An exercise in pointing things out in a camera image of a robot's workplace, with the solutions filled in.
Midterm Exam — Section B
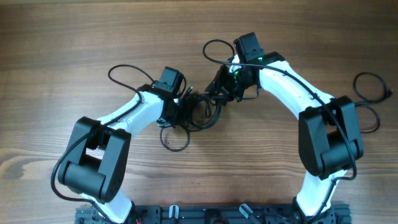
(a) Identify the black usb cable bundle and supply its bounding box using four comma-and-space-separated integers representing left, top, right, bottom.
159, 86, 223, 152

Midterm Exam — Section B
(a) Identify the black separated usb cable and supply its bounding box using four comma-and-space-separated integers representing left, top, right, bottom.
353, 72, 393, 134

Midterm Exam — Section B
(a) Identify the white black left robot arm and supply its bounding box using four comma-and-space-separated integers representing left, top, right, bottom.
50, 67, 187, 223

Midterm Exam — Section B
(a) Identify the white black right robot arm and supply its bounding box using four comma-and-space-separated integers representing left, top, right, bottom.
213, 32, 364, 223

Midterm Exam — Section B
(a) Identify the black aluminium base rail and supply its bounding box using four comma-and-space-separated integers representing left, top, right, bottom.
74, 204, 352, 224

